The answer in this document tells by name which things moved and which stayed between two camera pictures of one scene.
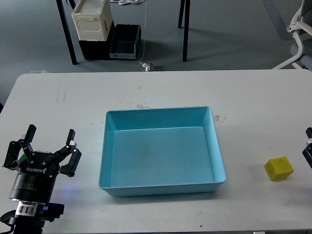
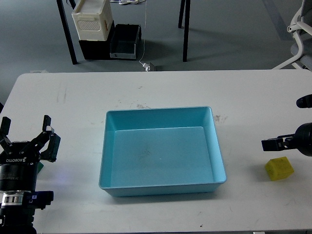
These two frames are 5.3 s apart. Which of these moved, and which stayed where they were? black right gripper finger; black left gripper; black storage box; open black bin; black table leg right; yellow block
Moved: black left gripper; black right gripper finger
Stayed: yellow block; open black bin; black storage box; black table leg right
